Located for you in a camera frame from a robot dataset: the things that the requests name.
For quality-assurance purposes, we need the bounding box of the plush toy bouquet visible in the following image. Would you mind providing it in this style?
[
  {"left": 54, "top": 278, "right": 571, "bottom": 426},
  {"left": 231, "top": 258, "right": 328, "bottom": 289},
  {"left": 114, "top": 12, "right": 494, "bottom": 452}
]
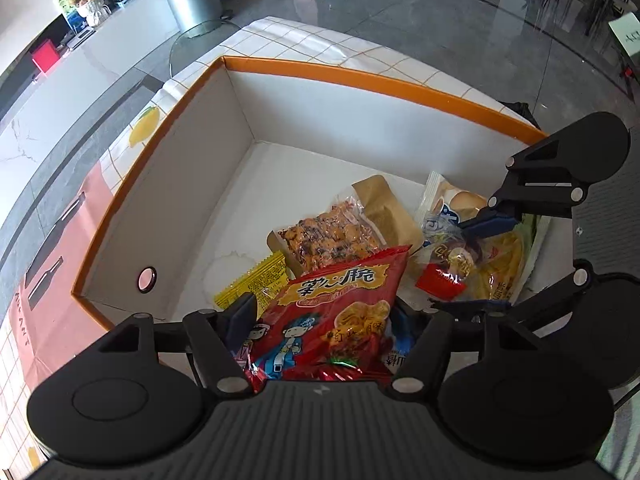
[{"left": 74, "top": 0, "right": 114, "bottom": 27}]

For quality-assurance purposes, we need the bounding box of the small kitchen scale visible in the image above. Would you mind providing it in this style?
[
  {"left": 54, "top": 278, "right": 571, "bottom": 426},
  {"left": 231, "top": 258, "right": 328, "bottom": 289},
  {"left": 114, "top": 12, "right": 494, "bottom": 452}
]
[{"left": 59, "top": 27, "right": 97, "bottom": 52}]

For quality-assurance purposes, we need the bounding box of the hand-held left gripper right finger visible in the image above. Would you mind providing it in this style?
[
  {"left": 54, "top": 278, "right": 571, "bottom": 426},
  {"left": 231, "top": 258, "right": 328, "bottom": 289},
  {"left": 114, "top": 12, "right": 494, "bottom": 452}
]
[{"left": 389, "top": 306, "right": 507, "bottom": 394}]

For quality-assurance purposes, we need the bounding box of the green paper sheet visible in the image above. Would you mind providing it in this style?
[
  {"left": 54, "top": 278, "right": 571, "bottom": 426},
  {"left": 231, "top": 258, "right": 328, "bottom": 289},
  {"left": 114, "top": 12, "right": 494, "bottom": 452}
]
[{"left": 607, "top": 12, "right": 640, "bottom": 62}]

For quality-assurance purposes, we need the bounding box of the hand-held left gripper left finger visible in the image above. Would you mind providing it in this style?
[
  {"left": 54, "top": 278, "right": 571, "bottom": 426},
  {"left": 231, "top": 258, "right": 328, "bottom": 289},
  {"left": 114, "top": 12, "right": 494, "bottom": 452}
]
[{"left": 87, "top": 292, "right": 259, "bottom": 401}]

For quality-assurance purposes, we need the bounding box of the brown paper nut packet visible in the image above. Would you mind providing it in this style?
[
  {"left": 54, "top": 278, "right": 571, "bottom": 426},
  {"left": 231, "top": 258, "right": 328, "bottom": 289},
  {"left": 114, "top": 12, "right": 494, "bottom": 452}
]
[{"left": 271, "top": 175, "right": 426, "bottom": 273}]

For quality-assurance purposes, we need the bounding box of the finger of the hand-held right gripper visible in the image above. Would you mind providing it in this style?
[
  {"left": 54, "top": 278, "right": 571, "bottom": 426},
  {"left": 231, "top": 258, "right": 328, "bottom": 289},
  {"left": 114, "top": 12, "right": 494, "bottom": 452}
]
[
  {"left": 455, "top": 138, "right": 589, "bottom": 235},
  {"left": 429, "top": 259, "right": 596, "bottom": 335}
]

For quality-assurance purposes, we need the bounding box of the white blue cookie packet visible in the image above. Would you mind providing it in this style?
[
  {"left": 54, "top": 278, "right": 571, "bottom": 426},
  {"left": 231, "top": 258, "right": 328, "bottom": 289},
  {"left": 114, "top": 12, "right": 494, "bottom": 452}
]
[{"left": 414, "top": 170, "right": 490, "bottom": 242}]

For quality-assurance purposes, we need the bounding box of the red storage box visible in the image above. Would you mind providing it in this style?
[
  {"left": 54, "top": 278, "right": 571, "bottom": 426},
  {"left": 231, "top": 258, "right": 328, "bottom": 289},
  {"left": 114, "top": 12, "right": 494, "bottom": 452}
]
[{"left": 30, "top": 38, "right": 62, "bottom": 78}]

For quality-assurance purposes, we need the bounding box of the red foil snack bag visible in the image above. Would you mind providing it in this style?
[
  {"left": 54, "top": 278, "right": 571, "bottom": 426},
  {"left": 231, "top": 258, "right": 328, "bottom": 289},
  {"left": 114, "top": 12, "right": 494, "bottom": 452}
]
[{"left": 244, "top": 244, "right": 414, "bottom": 394}]

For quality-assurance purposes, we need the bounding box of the white marble television console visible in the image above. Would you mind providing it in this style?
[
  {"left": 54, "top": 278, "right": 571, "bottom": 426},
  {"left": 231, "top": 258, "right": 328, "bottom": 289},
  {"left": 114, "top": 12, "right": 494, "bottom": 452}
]
[{"left": 0, "top": 0, "right": 182, "bottom": 178}]

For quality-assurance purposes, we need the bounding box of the pink table mat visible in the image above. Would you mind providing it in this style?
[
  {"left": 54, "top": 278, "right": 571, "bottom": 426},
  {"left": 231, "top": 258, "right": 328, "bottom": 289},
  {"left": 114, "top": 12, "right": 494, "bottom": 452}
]
[{"left": 0, "top": 164, "right": 132, "bottom": 386}]

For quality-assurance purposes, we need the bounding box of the yellow snack packet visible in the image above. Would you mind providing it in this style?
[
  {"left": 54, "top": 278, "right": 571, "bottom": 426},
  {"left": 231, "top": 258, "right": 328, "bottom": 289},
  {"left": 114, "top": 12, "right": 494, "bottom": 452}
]
[{"left": 214, "top": 251, "right": 289, "bottom": 312}]

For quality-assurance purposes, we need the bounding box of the bread packet with red label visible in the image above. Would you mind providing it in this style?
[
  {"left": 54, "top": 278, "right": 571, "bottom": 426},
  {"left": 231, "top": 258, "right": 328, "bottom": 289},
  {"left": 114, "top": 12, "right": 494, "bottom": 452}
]
[{"left": 413, "top": 237, "right": 482, "bottom": 303}]

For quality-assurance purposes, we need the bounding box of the yellow dried fruit packet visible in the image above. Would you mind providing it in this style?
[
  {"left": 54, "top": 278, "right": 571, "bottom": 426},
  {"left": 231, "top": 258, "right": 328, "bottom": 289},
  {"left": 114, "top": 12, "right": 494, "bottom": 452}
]
[{"left": 467, "top": 214, "right": 552, "bottom": 305}]

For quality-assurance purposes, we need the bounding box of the orange cardboard box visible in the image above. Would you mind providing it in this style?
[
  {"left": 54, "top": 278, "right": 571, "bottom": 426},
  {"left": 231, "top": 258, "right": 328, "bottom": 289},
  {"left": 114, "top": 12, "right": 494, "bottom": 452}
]
[{"left": 71, "top": 55, "right": 551, "bottom": 333}]

